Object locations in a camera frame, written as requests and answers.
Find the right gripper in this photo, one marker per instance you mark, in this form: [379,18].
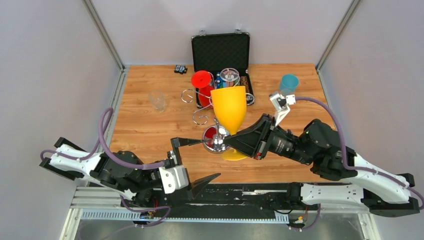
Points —
[254,140]

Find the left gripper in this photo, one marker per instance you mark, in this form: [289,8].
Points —
[195,188]

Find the yellow plastic wine glass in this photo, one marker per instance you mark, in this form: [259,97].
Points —
[230,107]

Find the blue plastic wine glass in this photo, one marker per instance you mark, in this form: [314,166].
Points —
[288,84]

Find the clear wide ribbed glass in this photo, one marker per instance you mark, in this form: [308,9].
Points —
[157,100]

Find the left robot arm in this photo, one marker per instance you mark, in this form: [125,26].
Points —
[124,173]

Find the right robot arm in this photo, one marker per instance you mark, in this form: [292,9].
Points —
[354,181]

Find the clear glass at rack back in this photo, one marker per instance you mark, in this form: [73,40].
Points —
[230,77]

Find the red plastic wine glass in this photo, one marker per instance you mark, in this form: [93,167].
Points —
[202,80]

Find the blue toy car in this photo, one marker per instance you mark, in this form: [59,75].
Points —
[218,81]

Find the small black blue toy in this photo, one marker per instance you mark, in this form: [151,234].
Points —
[180,69]

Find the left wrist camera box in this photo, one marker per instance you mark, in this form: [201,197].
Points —
[173,178]

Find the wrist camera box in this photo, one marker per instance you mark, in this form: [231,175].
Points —
[173,178]
[281,104]

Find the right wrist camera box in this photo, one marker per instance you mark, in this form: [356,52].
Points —
[281,104]

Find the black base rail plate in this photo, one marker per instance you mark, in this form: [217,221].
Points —
[224,201]

